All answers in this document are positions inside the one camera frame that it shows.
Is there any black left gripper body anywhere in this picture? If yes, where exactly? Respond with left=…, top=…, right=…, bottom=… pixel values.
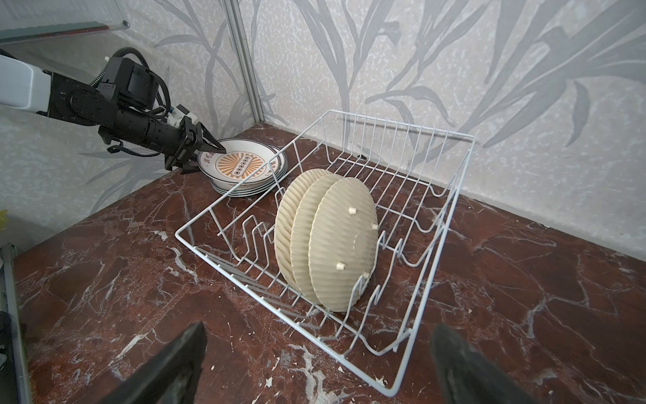
left=99, top=109, right=197, bottom=171

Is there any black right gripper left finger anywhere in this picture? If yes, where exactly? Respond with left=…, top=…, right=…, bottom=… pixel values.
left=101, top=322, right=208, bottom=403

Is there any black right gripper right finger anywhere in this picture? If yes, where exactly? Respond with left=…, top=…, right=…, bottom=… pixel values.
left=431, top=323, right=538, bottom=404

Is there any white plate with orange sunburst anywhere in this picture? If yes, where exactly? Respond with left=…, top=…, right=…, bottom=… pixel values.
left=210, top=162, right=289, bottom=193

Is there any white plate with red characters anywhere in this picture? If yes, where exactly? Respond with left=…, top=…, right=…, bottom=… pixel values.
left=211, top=172, right=287, bottom=197

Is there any beige patterned plate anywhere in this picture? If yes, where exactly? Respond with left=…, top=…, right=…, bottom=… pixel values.
left=309, top=178, right=380, bottom=312
left=274, top=168, right=330, bottom=290
left=290, top=173, right=342, bottom=304

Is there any white wire dish rack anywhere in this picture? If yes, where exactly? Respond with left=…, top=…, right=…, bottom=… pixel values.
left=176, top=109, right=476, bottom=397

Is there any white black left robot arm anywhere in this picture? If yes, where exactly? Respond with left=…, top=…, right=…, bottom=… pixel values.
left=1, top=47, right=226, bottom=173

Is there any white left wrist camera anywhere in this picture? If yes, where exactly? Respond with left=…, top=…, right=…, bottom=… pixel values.
left=167, top=104, right=199, bottom=128

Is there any clear plastic wall shelf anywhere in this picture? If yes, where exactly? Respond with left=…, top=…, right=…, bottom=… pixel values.
left=1, top=0, right=130, bottom=45

